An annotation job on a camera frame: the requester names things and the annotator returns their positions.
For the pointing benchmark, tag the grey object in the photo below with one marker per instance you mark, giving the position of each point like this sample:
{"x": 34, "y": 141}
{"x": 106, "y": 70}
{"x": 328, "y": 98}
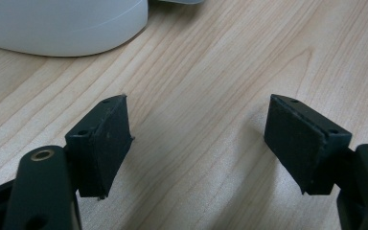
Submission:
{"x": 180, "y": 1}

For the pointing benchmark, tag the white round container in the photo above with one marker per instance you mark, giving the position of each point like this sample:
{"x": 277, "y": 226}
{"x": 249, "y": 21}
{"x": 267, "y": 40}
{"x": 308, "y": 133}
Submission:
{"x": 60, "y": 25}

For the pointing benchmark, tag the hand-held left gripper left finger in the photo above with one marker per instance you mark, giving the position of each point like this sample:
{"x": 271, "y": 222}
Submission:
{"x": 103, "y": 147}

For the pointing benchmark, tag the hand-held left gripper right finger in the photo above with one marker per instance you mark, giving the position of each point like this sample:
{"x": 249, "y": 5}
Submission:
{"x": 303, "y": 140}

